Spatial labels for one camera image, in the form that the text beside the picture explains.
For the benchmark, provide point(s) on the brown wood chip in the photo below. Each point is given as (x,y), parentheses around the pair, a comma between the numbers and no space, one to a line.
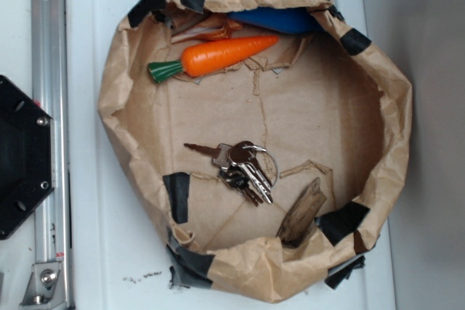
(296,224)

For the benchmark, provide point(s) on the brown paper bag bin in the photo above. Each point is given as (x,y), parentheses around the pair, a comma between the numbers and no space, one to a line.
(329,105)

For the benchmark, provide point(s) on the bunch of metal keys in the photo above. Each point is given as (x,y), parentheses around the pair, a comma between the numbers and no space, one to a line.
(240,170)

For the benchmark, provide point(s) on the orange plastic toy carrot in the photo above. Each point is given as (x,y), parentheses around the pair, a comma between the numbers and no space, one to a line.
(202,59)

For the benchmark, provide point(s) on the blue plastic object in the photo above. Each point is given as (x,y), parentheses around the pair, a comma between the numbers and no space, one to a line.
(288,21)

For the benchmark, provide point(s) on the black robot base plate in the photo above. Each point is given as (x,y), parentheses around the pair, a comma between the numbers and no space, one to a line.
(26,157)

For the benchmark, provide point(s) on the aluminium extrusion rail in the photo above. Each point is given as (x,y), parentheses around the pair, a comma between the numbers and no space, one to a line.
(49,82)

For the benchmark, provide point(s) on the metal corner bracket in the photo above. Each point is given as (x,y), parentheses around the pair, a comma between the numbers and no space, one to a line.
(46,287)

